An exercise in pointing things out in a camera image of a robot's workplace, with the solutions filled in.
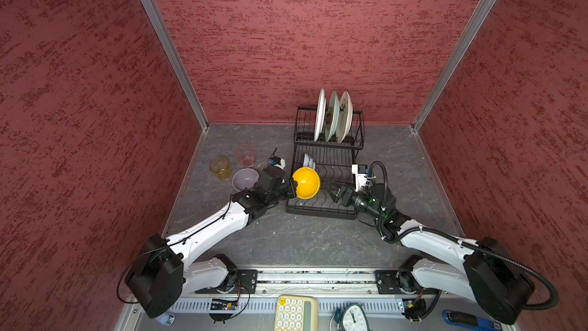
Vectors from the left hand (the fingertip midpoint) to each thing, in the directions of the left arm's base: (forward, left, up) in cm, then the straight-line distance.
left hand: (296, 187), depth 82 cm
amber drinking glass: (+12, +32, -5) cm, 35 cm away
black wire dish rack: (+19, -17, -12) cm, 28 cm away
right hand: (-2, -11, +3) cm, 11 cm away
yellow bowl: (+1, -4, +2) cm, 5 cm away
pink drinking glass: (+24, +25, -11) cm, 36 cm away
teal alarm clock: (-37, -18, -9) cm, 42 cm away
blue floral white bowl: (+13, -4, -2) cm, 14 cm away
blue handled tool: (-38, -50, -6) cm, 63 cm away
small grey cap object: (-38, +38, -12) cm, 55 cm away
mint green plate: (+16, -12, +21) cm, 29 cm away
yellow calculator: (-36, -1, -12) cm, 38 cm away
